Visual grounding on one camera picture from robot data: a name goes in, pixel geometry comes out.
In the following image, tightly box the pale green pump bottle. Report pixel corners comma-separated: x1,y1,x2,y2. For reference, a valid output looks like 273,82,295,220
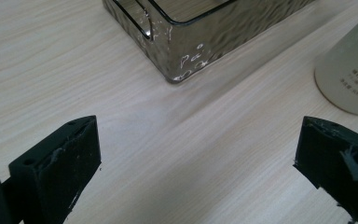
313,6,358,117

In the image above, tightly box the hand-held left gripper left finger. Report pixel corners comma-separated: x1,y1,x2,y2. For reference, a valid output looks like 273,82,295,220
8,115,103,224

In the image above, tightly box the smoky clear plastic tray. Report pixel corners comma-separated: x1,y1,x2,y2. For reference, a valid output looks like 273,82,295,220
102,0,317,84

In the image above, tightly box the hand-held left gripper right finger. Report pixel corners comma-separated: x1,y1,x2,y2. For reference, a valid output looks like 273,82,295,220
293,116,358,224

